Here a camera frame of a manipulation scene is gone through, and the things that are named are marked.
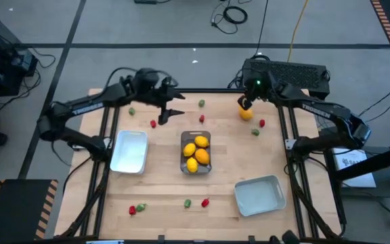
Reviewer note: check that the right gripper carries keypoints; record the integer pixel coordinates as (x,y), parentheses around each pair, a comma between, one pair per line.
(261,88)

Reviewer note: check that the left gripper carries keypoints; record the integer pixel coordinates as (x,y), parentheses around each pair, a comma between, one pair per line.
(164,93)

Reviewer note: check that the orange fruit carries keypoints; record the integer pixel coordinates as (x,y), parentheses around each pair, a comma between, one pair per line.
(202,156)
(246,115)

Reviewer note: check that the small green pepper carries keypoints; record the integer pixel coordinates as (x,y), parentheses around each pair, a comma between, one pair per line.
(141,207)
(187,203)
(255,132)
(201,103)
(131,110)

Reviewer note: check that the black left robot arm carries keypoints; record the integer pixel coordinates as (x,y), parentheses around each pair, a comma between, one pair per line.
(86,108)

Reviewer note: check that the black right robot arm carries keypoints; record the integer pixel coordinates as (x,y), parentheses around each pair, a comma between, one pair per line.
(317,110)

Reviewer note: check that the dark grey plastic basket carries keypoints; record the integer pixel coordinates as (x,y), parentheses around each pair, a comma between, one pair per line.
(186,135)

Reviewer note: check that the white plastic basket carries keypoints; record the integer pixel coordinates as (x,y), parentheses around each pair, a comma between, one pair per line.
(129,152)

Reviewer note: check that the black perforated computer case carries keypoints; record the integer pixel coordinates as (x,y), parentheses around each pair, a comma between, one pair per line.
(300,72)

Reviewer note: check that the light grey plastic basket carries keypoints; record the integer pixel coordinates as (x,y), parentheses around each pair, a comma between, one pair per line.
(259,196)

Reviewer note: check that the black power strip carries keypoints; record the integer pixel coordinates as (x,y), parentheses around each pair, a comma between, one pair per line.
(146,1)

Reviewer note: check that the white box with logo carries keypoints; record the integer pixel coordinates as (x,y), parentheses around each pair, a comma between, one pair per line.
(354,164)

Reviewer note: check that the black metal beam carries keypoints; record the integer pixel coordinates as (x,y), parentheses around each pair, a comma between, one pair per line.
(378,162)

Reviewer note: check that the grey side table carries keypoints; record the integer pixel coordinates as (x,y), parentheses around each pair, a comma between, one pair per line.
(389,189)

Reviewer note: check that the large black hazard-striped mat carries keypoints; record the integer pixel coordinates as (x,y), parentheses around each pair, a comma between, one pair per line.
(15,210)

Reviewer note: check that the black metal table frame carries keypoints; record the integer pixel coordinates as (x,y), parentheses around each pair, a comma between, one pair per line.
(215,90)

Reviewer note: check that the silver mounting bracket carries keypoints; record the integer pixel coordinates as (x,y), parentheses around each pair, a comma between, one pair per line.
(290,144)

